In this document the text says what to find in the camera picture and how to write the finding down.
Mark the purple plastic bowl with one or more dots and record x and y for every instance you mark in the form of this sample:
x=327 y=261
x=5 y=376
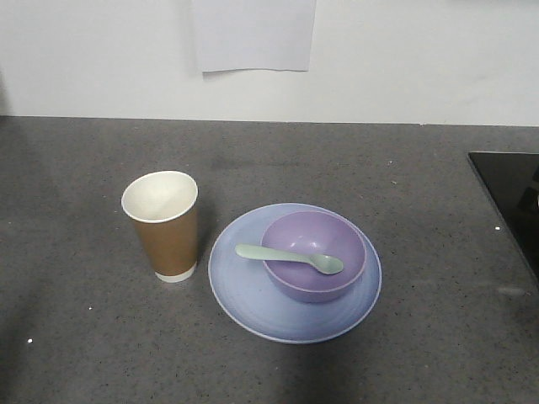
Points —
x=308 y=232

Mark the mint green plastic spoon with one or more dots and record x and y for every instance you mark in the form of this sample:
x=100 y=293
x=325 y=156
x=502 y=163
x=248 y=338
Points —
x=324 y=264

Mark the brown paper cup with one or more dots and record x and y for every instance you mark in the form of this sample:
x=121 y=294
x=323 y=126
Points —
x=162 y=207

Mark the light blue plate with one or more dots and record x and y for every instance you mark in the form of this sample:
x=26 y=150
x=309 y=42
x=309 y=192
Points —
x=245 y=292

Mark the white paper sheet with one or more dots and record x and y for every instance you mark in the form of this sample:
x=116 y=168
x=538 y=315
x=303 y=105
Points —
x=253 y=35

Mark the black induction cooktop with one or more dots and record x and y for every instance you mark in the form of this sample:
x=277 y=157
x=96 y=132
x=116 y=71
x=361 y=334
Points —
x=510 y=179

